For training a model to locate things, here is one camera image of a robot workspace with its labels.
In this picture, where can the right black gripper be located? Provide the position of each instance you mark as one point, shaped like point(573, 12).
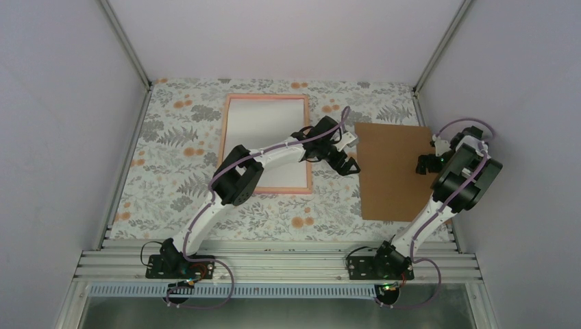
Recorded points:
point(423, 164)

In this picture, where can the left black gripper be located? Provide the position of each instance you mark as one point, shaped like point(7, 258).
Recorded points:
point(347, 165)

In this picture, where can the brown cardboard backing board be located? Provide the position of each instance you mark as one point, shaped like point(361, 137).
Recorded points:
point(390, 188)

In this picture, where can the pink wooden picture frame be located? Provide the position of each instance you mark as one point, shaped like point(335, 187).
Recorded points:
point(265, 190)

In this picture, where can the sunset photo print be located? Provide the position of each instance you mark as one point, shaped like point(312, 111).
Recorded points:
point(263, 127)

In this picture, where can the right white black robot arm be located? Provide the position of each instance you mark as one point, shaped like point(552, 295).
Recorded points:
point(464, 171)

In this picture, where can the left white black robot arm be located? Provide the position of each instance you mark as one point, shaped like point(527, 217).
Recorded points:
point(237, 177)

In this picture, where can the floral patterned table mat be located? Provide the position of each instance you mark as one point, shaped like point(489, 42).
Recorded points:
point(177, 153)

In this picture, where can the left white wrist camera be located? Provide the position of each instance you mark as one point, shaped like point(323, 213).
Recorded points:
point(348, 139)

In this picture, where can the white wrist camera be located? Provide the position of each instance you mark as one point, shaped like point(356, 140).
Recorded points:
point(348, 139)
point(441, 146)

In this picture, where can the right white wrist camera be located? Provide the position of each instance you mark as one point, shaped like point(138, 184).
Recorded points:
point(441, 146)

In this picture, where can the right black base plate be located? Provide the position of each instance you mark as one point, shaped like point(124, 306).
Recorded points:
point(372, 268)

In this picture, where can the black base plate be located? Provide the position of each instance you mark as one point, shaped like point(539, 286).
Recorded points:
point(201, 269)
point(372, 268)

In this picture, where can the aluminium rail base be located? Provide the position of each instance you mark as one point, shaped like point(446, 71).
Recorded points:
point(267, 269)

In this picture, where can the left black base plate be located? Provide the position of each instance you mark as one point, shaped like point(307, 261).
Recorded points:
point(201, 269)

